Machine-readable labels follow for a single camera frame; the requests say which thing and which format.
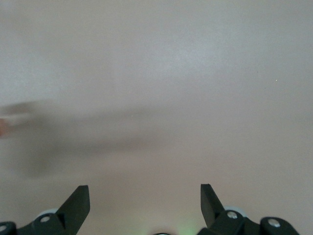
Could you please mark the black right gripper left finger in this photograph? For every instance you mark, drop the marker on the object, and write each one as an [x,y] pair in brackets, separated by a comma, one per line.
[66,215]

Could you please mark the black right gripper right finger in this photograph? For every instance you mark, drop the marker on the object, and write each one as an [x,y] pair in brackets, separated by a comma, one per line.
[220,220]

